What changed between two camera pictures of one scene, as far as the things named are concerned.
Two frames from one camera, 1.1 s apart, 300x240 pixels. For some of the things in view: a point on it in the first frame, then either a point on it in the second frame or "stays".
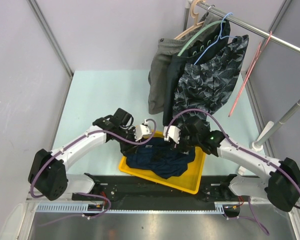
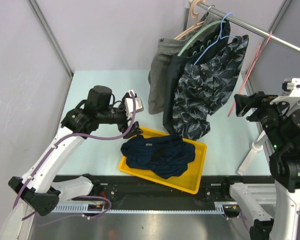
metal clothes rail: (242, 24) stays
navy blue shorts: (159, 155) stays
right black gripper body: (186, 142) → (269, 115)
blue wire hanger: (220, 36) stays
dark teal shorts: (191, 54) stays
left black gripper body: (125, 146) → (115, 115)
